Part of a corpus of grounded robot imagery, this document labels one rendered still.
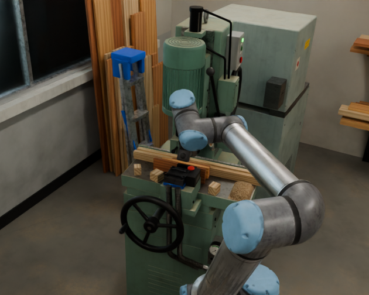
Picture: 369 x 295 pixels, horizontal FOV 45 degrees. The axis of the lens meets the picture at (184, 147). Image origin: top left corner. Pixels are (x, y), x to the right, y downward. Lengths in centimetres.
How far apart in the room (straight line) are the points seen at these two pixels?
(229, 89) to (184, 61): 34
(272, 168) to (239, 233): 29
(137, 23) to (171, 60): 184
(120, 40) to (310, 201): 276
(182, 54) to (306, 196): 91
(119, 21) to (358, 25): 194
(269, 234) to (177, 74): 99
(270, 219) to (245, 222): 6
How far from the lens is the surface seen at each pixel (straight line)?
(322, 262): 309
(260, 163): 126
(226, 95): 207
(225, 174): 204
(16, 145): 317
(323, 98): 424
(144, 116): 301
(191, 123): 149
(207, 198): 195
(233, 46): 210
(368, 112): 374
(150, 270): 234
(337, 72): 414
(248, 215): 99
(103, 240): 308
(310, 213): 105
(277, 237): 102
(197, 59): 181
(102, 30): 337
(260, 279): 159
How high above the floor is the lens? 201
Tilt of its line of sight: 29 degrees down
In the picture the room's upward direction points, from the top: 3 degrees clockwise
